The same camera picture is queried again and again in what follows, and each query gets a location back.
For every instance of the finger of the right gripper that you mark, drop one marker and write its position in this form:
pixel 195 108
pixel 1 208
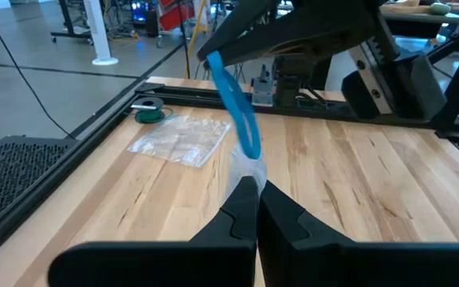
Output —
pixel 313 36
pixel 237 20

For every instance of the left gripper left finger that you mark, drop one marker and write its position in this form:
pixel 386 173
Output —
pixel 173 267

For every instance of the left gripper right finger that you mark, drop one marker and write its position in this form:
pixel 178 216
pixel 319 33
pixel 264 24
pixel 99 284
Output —
pixel 353 267

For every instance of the blue rubber band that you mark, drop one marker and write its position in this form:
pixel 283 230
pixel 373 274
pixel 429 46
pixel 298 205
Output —
pixel 224 81

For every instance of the clear plastic zip bag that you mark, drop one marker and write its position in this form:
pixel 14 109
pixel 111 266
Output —
pixel 245 169
pixel 177 139

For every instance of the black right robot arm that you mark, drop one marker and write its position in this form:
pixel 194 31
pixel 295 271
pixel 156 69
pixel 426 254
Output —
pixel 456 79

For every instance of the red plastic bin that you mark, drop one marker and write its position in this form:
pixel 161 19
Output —
pixel 175 14

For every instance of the wooden workbench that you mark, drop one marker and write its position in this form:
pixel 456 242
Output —
pixel 413 18

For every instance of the pale green round object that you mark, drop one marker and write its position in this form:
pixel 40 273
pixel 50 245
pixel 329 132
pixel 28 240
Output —
pixel 440 8

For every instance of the black computer with lights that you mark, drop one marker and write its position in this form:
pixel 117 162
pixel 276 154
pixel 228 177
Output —
pixel 143 20

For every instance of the white pole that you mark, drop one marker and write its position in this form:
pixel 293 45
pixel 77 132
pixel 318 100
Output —
pixel 98 32

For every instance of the black rolling stand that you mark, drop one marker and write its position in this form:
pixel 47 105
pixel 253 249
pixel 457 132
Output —
pixel 67 16

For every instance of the black perforated metal box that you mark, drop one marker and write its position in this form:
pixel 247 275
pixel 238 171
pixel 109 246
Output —
pixel 10 175

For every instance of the grey metal frame bracket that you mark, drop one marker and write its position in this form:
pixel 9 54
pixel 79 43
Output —
pixel 262 85

